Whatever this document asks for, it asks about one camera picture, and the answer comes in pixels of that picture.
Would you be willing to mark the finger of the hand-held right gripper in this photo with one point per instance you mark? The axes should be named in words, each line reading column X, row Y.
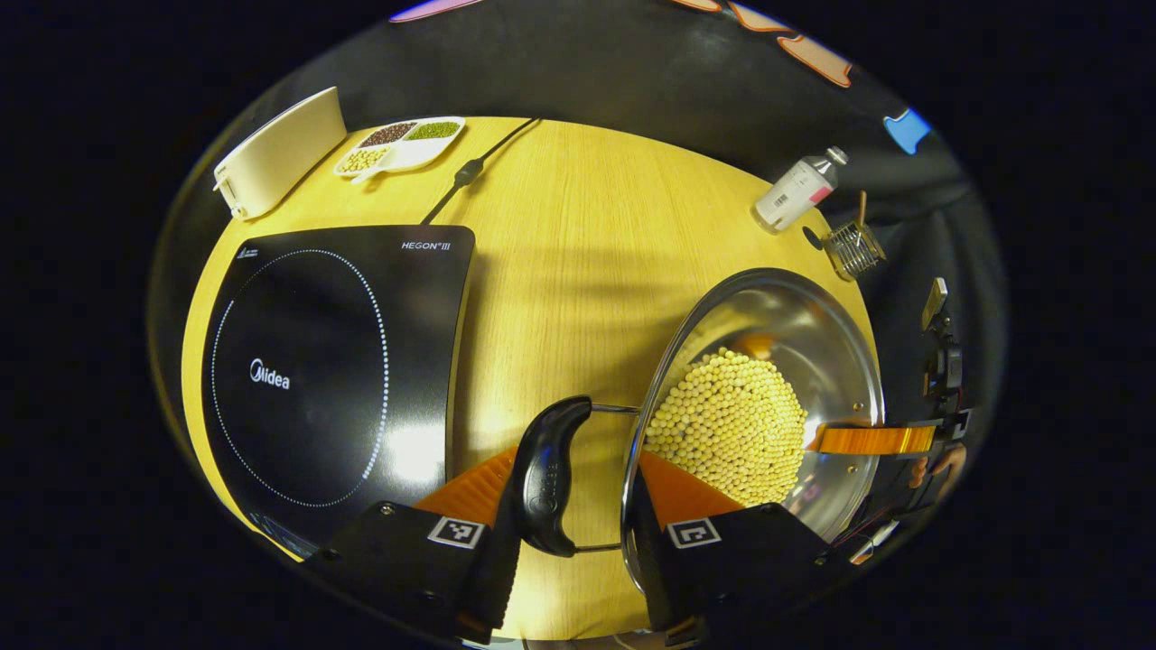
column 876, row 440

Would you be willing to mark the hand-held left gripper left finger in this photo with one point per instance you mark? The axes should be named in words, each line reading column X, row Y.
column 492, row 587

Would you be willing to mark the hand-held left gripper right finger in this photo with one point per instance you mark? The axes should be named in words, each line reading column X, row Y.
column 650, row 560

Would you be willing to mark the stainless steel pot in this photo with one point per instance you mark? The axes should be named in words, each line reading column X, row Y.
column 813, row 343

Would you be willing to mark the pile of yellow soybeans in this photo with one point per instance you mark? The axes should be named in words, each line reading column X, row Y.
column 722, row 424

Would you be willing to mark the black induction cooktop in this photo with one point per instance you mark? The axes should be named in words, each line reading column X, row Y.
column 316, row 361

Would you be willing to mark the small glass with stick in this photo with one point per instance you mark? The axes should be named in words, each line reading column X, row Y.
column 853, row 251

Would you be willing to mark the small black round cap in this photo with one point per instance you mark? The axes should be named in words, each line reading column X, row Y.
column 812, row 238

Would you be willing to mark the white plastic bottle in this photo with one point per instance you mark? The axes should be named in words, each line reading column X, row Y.
column 795, row 191

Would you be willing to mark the white divided bean dish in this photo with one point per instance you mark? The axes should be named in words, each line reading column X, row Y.
column 415, row 153

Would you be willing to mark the white toaster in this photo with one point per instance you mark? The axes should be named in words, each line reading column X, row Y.
column 280, row 153

